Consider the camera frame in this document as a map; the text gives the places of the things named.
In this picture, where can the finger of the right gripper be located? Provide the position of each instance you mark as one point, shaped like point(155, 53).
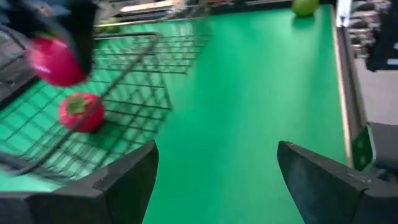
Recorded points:
point(85, 37)

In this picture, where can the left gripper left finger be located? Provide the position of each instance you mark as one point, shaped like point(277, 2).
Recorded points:
point(93, 205)

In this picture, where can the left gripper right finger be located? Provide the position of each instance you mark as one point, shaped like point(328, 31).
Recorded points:
point(329, 196)

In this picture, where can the green toy lime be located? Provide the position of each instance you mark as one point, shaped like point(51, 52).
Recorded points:
point(304, 6)
point(109, 27)

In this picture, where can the red toy tomato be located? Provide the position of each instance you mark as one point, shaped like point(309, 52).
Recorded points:
point(54, 63)
point(82, 113)

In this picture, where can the light wooden table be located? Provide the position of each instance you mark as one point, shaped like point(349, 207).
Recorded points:
point(146, 7)

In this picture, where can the green table mat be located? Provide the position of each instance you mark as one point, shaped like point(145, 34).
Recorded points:
point(248, 93)

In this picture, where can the black background equipment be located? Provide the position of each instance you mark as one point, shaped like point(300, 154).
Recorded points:
point(382, 40)

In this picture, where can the black metal table frame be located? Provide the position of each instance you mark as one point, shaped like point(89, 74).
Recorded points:
point(354, 93)

